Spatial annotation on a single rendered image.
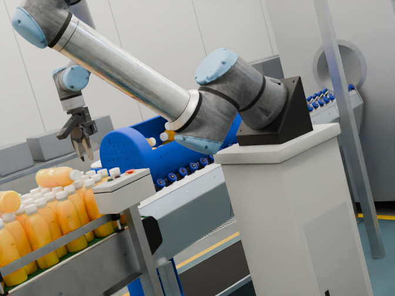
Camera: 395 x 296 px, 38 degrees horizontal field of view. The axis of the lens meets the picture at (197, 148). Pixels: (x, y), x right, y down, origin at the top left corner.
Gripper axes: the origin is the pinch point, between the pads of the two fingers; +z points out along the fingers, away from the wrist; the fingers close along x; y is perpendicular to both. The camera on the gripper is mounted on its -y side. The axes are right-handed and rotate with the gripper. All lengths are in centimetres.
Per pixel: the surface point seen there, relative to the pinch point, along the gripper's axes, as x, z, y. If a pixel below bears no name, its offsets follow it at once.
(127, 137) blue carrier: -7.8, -2.9, 17.8
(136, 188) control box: -33.2, 11.8, -7.4
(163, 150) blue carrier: -13.5, 7.2, 29.6
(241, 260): 37, 102, 118
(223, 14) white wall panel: 258, -66, 462
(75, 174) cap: -13.7, 2.0, -16.7
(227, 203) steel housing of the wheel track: -9, 45, 65
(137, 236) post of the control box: -30.0, 28.7, -10.8
